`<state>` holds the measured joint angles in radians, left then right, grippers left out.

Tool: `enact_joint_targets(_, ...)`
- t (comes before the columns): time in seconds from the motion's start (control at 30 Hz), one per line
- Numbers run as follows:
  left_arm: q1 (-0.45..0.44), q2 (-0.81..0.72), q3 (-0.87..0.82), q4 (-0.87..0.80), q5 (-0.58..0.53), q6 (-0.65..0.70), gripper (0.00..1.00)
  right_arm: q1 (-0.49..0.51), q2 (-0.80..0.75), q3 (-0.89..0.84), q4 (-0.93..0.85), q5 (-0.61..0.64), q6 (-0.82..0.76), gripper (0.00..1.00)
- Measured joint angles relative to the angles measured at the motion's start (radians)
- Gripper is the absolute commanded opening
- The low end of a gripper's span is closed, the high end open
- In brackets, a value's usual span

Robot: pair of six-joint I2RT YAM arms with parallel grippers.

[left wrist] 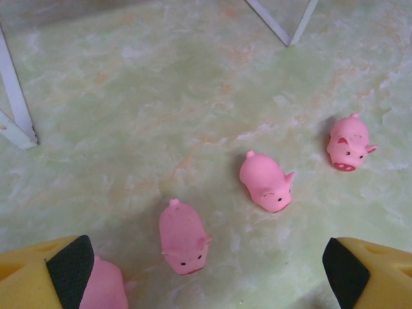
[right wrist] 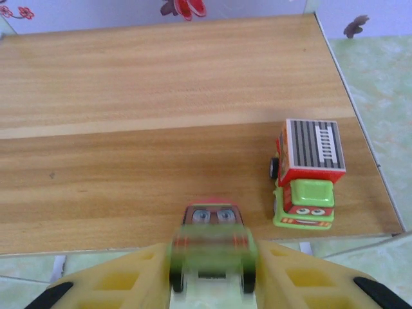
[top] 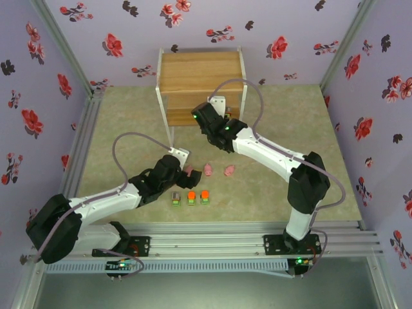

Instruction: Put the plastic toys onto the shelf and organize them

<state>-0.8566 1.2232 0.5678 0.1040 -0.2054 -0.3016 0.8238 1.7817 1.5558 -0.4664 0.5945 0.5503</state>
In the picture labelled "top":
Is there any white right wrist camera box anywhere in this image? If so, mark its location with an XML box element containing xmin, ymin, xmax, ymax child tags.
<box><xmin>209</xmin><ymin>95</ymin><xmax>227</xmax><ymax>116</ymax></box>

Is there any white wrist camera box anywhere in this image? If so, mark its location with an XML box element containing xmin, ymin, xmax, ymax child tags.
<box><xmin>169</xmin><ymin>147</ymin><xmax>191</xmax><ymax>165</ymax></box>
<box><xmin>209</xmin><ymin>95</ymin><xmax>227</xmax><ymax>116</ymax></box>

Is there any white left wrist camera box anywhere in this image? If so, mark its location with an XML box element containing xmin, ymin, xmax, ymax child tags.
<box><xmin>169</xmin><ymin>147</ymin><xmax>191</xmax><ymax>165</ymax></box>

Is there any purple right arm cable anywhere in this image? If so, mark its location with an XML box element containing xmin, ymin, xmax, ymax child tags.
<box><xmin>209</xmin><ymin>79</ymin><xmax>347</xmax><ymax>277</ymax></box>

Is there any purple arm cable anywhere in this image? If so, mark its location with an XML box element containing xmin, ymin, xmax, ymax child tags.
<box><xmin>209</xmin><ymin>79</ymin><xmax>347</xmax><ymax>277</ymax></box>
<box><xmin>33</xmin><ymin>131</ymin><xmax>176</xmax><ymax>277</ymax></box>

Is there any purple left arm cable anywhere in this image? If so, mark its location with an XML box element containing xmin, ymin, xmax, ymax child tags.
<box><xmin>33</xmin><ymin>131</ymin><xmax>176</xmax><ymax>277</ymax></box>

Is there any wooden shelf with white frame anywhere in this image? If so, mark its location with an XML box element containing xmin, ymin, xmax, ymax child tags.
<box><xmin>155</xmin><ymin>46</ymin><xmax>248</xmax><ymax>148</ymax></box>

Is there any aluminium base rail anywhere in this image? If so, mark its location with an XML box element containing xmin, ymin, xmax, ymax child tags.
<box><xmin>32</xmin><ymin>220</ymin><xmax>386</xmax><ymax>258</ymax></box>

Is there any white slotted cable duct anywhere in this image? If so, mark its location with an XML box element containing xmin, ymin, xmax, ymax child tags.
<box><xmin>44</xmin><ymin>259</ymin><xmax>289</xmax><ymax>274</ymax></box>

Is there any aluminium side rail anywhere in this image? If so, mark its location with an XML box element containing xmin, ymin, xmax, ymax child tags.
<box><xmin>57</xmin><ymin>93</ymin><xmax>104</xmax><ymax>223</ymax></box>

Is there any aluminium frame post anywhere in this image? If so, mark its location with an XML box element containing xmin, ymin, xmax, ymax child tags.
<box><xmin>9</xmin><ymin>257</ymin><xmax>46</xmax><ymax>309</ymax></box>
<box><xmin>319</xmin><ymin>0</ymin><xmax>377</xmax><ymax>94</ymax></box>
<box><xmin>366</xmin><ymin>254</ymin><xmax>402</xmax><ymax>309</ymax></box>
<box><xmin>30</xmin><ymin>0</ymin><xmax>102</xmax><ymax>97</ymax></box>

